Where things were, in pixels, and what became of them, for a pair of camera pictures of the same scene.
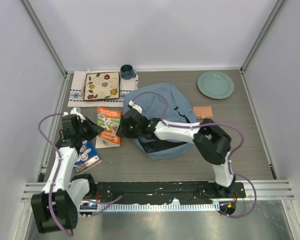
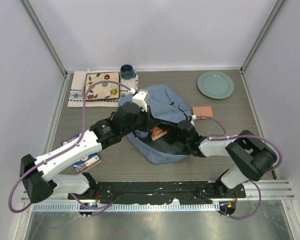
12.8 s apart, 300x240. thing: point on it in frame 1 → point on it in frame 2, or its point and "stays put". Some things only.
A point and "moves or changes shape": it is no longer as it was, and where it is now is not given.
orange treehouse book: (108, 119) moves or changes shape
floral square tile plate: (102, 85) stays put
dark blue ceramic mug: (127, 72) stays put
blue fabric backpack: (163, 101) moves or changes shape
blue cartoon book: (87, 158) stays put
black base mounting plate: (166, 192) stays put
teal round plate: (216, 85) stays put
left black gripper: (95, 129) → (149, 120)
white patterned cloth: (76, 97) stays put
